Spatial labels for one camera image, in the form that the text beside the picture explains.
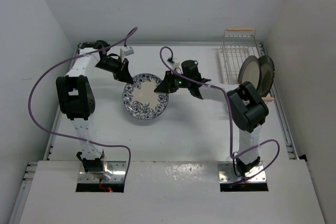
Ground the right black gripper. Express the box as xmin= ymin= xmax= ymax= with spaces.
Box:
xmin=156 ymin=70 xmax=191 ymax=93

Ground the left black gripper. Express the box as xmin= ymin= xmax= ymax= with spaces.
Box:
xmin=96 ymin=56 xmax=134 ymax=84

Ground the blue floral ceramic plate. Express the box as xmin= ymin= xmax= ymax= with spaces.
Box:
xmin=122 ymin=73 xmax=169 ymax=125

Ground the brown rim cream plate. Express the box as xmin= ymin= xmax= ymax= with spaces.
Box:
xmin=238 ymin=56 xmax=261 ymax=89

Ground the black patterned rim plate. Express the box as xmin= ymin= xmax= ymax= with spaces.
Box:
xmin=257 ymin=55 xmax=275 ymax=97

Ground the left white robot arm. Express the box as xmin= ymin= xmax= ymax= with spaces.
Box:
xmin=56 ymin=40 xmax=133 ymax=181

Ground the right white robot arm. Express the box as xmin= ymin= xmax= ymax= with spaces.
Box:
xmin=154 ymin=60 xmax=269 ymax=176

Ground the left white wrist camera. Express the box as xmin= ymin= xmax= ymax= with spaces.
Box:
xmin=120 ymin=46 xmax=134 ymax=61

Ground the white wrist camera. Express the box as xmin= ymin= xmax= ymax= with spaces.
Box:
xmin=120 ymin=46 xmax=134 ymax=61
xmin=167 ymin=57 xmax=182 ymax=73

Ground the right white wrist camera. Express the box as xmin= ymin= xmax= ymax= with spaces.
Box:
xmin=167 ymin=57 xmax=182 ymax=73

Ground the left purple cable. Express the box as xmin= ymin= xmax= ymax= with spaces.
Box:
xmin=28 ymin=26 xmax=132 ymax=180

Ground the purple cable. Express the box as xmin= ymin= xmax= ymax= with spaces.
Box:
xmin=160 ymin=46 xmax=280 ymax=185
xmin=28 ymin=26 xmax=132 ymax=180

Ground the white wire dish rack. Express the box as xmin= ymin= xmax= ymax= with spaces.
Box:
xmin=219 ymin=28 xmax=275 ymax=103

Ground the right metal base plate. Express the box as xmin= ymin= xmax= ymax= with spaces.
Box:
xmin=217 ymin=162 xmax=267 ymax=184

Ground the metal base plate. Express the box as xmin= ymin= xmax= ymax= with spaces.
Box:
xmin=78 ymin=161 xmax=127 ymax=184
xmin=217 ymin=162 xmax=267 ymax=184

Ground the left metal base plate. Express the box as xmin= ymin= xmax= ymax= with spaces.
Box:
xmin=78 ymin=161 xmax=127 ymax=184

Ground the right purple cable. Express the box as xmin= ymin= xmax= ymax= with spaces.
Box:
xmin=160 ymin=46 xmax=280 ymax=185

